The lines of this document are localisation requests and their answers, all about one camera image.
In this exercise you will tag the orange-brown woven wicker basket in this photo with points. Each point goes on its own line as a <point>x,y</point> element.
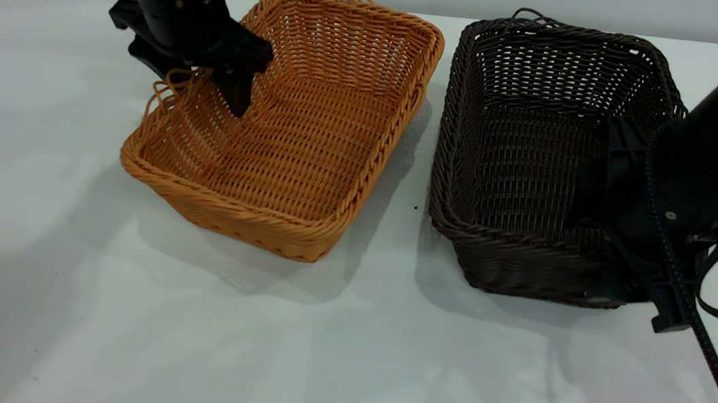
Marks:
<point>310,154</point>

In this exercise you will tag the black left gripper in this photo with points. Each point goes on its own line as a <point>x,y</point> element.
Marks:
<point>213,47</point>

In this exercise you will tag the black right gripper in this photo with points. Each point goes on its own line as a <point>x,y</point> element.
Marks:
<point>637,222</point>

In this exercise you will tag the dark brown woven wicker basket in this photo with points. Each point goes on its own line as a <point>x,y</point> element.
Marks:
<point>519,180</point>

